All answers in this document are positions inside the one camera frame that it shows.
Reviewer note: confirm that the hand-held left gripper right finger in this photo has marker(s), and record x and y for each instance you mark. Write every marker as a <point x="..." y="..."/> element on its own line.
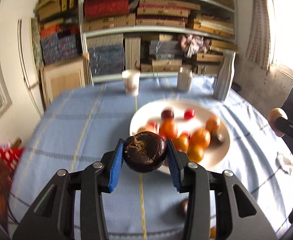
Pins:
<point x="175" y="172"/>

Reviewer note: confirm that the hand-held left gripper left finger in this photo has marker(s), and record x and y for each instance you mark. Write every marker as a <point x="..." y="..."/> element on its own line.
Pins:
<point x="114" y="172"/>

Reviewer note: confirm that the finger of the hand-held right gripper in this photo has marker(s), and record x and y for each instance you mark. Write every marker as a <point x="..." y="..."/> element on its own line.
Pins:
<point x="290" y="130"/>

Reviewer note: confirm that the yellow orange round fruit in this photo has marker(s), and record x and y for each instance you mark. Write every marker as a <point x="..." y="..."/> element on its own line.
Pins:
<point x="212" y="124"/>
<point x="181" y="143"/>
<point x="195" y="153"/>

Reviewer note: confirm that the large orange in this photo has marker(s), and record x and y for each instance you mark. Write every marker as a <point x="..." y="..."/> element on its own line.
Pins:
<point x="200" y="138"/>

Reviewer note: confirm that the orange tangerine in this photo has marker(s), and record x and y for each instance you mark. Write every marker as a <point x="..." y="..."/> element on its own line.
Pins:
<point x="168" y="128"/>

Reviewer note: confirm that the red tomato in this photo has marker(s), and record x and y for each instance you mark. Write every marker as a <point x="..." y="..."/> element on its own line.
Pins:
<point x="189" y="114"/>
<point x="151" y="125"/>

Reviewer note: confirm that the dark red passion fruit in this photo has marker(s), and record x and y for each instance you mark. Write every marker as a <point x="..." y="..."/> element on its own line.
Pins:
<point x="167" y="114"/>

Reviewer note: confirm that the white oval plate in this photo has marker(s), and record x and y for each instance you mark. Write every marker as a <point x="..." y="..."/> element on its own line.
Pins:
<point x="146" y="115"/>

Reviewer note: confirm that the white crumpled tissue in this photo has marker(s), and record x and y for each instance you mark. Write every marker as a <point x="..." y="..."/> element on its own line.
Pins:
<point x="285" y="163"/>

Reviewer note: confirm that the blue checked tablecloth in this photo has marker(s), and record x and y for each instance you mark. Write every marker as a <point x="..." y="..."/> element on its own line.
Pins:
<point x="74" y="130"/>

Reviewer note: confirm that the orange streaked flat fruit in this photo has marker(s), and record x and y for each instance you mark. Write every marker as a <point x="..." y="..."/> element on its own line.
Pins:
<point x="212" y="232"/>

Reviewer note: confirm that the steel water bottle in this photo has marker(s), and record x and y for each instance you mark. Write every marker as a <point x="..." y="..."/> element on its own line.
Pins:
<point x="224" y="80"/>

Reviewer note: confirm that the white paper cup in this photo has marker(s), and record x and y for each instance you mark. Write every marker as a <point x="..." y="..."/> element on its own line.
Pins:
<point x="131" y="83"/>

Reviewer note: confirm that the white drink can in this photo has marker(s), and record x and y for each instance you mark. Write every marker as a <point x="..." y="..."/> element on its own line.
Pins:
<point x="184" y="80"/>

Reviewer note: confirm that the bright window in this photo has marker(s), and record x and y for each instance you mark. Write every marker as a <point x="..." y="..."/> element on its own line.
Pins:
<point x="291" y="30"/>

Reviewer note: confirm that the brick patterned curtain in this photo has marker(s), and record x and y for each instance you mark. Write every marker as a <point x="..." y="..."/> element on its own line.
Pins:
<point x="259" y="30"/>

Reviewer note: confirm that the wooden framed panel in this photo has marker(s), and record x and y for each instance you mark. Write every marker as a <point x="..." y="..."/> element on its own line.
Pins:
<point x="64" y="80"/>

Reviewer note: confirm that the red dotted cloth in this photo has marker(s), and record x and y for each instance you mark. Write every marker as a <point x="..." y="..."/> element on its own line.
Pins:
<point x="7" y="156"/>

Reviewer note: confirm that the stack of grey blue boxes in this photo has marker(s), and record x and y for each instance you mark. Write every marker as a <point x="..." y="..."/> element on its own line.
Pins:
<point x="106" y="60"/>

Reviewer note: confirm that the pink crumpled cloth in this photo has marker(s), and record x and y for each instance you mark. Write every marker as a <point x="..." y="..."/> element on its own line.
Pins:
<point x="192" y="45"/>

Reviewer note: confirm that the stack of blue floral boxes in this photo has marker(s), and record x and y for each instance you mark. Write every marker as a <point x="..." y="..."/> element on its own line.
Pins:
<point x="59" y="47"/>

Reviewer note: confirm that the grey metal shelf rack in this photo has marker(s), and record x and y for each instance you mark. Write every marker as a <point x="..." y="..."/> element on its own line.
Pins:
<point x="111" y="30"/>

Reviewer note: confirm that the grey green stone slab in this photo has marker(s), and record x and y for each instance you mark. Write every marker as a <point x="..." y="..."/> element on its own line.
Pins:
<point x="36" y="45"/>

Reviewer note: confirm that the white curved strip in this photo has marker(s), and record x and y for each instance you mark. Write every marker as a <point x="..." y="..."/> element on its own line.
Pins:
<point x="21" y="47"/>

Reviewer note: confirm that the stack of red patterned boxes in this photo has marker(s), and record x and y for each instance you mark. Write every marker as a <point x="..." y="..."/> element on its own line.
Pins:
<point x="106" y="7"/>

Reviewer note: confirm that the pile of wooden boxes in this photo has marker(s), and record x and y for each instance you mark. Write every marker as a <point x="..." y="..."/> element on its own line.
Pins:
<point x="51" y="7"/>

